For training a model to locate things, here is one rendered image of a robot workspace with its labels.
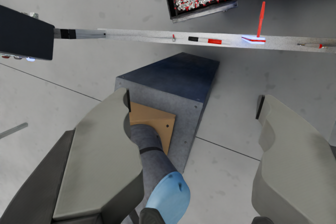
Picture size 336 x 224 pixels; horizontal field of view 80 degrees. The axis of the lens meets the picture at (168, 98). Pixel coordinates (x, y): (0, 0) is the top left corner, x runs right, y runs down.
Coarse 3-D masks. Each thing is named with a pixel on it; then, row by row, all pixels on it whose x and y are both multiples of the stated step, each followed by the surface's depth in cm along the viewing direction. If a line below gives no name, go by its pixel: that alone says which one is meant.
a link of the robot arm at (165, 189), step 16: (144, 160) 46; (160, 160) 46; (144, 176) 43; (160, 176) 42; (176, 176) 43; (144, 192) 40; (160, 192) 39; (176, 192) 40; (160, 208) 38; (176, 208) 42
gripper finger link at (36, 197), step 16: (64, 144) 8; (48, 160) 7; (64, 160) 7; (32, 176) 7; (48, 176) 7; (16, 192) 6; (32, 192) 6; (48, 192) 6; (16, 208) 6; (32, 208) 6; (48, 208) 6
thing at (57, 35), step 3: (54, 30) 62; (57, 30) 62; (69, 30) 61; (72, 30) 62; (54, 33) 63; (57, 33) 63; (69, 33) 61; (72, 33) 62; (75, 33) 64; (54, 36) 63; (57, 36) 62; (60, 36) 62; (69, 36) 61; (72, 36) 62; (75, 36) 64
